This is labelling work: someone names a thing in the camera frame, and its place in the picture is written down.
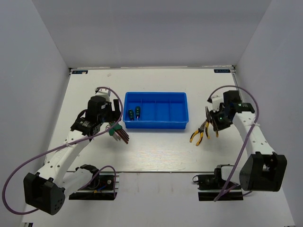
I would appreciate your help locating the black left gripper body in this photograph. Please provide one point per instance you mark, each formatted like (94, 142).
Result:
(110, 115)

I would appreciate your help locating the yellow black short pliers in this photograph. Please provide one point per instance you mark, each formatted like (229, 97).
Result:
(208, 130)

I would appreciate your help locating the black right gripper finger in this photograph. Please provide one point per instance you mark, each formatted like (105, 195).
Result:
(208, 116)
(216, 131)

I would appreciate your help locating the blue label sticker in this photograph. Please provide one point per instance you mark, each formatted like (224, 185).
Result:
(222, 71)
(79, 72)

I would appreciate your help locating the blue plastic divided bin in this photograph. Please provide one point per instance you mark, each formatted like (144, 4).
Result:
(159, 110)

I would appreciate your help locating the blue label sticker left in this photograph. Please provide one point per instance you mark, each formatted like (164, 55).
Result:
(79, 72)

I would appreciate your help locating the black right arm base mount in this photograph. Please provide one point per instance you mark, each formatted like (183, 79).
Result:
(209, 188)

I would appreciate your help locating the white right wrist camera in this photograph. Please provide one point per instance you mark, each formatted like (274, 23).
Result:
(215, 101)

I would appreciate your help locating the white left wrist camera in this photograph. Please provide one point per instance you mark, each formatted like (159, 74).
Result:
(103, 92)

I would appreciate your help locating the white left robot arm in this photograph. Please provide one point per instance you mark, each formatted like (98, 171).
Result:
(48, 188)

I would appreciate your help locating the green hex key set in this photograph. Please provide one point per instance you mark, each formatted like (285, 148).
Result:
(119, 134)

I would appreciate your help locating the yellow black long-nose pliers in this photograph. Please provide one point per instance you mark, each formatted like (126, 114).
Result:
(201, 131)

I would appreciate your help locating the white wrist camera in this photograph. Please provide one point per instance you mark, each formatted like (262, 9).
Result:
(215, 101)
(103, 92)

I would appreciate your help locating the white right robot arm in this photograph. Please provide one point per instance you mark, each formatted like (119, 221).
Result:
(264, 169)

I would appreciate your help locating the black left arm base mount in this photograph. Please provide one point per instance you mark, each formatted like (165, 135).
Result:
(104, 189)

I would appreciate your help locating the blue label sticker right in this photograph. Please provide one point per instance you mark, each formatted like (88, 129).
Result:
(222, 71)

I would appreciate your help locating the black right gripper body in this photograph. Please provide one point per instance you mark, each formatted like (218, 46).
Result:
(221, 121)

